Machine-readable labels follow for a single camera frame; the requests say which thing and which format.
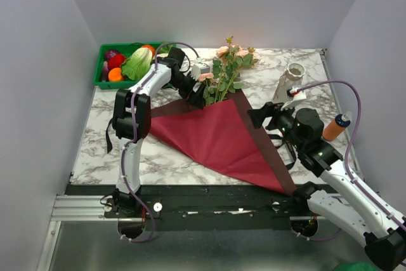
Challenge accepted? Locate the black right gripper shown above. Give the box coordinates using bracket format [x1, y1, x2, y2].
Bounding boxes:
[247, 99, 305, 150]

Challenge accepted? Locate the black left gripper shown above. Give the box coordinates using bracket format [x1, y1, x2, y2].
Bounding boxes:
[167, 72, 206, 110]

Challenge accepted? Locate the black ribbon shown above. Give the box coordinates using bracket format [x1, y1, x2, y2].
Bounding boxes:
[106, 118, 299, 170]

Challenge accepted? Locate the dark red wrapping paper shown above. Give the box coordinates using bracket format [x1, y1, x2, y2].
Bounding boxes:
[150, 89, 296, 195]

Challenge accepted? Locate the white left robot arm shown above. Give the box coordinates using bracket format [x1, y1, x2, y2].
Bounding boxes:
[112, 47, 210, 217]

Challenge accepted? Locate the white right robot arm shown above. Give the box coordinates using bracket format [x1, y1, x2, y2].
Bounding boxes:
[247, 102, 405, 270]

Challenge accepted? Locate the white ceramic vase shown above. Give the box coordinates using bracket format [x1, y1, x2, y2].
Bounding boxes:
[272, 62, 306, 103]

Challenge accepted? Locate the green bell pepper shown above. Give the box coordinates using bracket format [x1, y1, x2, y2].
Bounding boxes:
[158, 41, 175, 54]

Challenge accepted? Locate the orange tomato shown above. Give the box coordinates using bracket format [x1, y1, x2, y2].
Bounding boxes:
[142, 44, 155, 55]

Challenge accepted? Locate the green cabbage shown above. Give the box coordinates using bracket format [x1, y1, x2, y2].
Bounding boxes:
[121, 47, 153, 81]

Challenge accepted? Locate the orange bottle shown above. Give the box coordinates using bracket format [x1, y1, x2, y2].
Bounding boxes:
[322, 112, 352, 142]

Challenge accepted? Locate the orange fruit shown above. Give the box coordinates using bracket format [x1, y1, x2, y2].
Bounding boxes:
[108, 67, 125, 83]

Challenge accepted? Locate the green plastic bin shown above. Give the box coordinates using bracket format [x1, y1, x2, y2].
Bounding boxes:
[93, 41, 163, 89]

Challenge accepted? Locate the purple eggplant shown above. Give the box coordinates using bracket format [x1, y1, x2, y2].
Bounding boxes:
[100, 61, 109, 82]

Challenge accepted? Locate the purple onion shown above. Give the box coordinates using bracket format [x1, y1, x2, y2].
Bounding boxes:
[104, 49, 120, 62]

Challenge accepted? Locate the green object bottom corner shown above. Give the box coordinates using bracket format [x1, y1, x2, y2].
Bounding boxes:
[333, 261, 378, 271]

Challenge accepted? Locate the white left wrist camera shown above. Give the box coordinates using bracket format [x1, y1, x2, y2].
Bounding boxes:
[190, 58, 211, 82]

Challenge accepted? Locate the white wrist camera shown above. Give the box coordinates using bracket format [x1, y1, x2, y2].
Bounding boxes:
[190, 58, 211, 82]
[281, 87, 306, 110]

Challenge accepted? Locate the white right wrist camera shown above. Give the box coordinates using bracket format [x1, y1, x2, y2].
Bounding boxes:
[281, 87, 306, 110]

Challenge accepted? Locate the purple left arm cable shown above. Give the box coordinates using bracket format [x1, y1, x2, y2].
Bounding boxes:
[119, 41, 200, 244]

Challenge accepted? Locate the black mounting base plate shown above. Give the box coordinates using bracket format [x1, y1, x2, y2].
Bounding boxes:
[65, 185, 322, 237]

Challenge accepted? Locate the aluminium rail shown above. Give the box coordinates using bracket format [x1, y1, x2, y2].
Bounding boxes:
[36, 194, 112, 271]

